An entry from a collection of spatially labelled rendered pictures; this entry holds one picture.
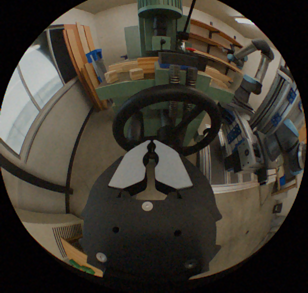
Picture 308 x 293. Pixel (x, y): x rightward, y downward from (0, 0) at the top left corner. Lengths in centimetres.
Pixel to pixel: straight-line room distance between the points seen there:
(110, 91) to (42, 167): 120
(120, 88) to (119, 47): 260
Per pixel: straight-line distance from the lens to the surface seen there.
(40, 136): 133
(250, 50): 99
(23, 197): 134
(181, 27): 68
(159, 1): 45
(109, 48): 299
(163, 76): 22
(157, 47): 42
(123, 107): 15
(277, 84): 83
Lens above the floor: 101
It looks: 58 degrees down
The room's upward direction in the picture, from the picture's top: 3 degrees counter-clockwise
